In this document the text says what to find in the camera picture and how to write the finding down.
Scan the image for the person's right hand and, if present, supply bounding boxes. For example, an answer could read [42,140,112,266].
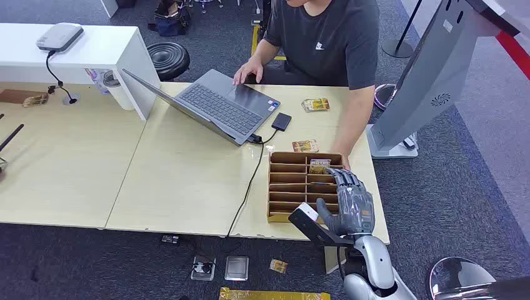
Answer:
[232,57,264,86]

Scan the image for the person's left hand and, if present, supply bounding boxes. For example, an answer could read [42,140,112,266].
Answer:
[331,149,352,171]

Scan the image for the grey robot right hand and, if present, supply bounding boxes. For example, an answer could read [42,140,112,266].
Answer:
[316,167,376,238]

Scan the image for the wooden card organizer box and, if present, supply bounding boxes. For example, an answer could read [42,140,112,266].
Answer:
[267,151,345,225]

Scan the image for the person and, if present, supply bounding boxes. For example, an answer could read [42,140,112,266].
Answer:
[232,0,381,171]

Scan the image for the gold card on floor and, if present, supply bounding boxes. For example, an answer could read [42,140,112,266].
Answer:
[269,258,289,275]

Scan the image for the grey laptop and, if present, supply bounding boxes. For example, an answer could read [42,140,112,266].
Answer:
[121,68,282,147]

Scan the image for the black external drive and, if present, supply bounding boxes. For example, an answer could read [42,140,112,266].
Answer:
[271,112,293,133]

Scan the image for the stack of gold cards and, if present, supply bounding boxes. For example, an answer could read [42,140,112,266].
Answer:
[301,97,331,114]

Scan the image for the chrome stool base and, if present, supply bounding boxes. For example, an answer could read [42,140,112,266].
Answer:
[429,256,498,300]
[373,83,399,111]

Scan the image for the black round stool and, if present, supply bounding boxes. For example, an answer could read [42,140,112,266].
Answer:
[146,41,191,82]

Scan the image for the dark bag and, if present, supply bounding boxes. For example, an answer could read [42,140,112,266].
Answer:
[147,0,193,38]

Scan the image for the grey kiosk stand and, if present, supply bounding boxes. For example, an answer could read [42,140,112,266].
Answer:
[366,0,521,160]

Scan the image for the yellow floor tape strip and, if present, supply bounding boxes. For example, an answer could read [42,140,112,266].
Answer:
[219,286,332,300]

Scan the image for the black stanchion pole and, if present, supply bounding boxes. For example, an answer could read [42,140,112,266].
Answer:
[381,0,424,59]

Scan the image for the white cup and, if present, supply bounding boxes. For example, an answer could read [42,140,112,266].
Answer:
[102,69,136,112]

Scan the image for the metal floor plate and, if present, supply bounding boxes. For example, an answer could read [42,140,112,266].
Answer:
[224,255,250,282]

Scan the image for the white desk riser shelf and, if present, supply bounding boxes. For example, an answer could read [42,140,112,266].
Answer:
[0,22,162,121]

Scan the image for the floor socket box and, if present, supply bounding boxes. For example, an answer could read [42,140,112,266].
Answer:
[190,255,217,282]

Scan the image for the grey box device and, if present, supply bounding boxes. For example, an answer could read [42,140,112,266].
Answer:
[36,22,85,53]

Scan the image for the red barrier belt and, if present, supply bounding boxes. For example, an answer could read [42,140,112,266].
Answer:
[495,30,530,80]

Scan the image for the black rod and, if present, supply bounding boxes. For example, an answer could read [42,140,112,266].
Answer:
[0,123,25,154]

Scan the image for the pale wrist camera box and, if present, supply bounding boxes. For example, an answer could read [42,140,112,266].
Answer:
[288,202,355,248]

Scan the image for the black drive cable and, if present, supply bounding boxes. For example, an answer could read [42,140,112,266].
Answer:
[226,128,279,239]

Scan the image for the black device cable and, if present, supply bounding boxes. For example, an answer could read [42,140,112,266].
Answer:
[45,50,79,105]

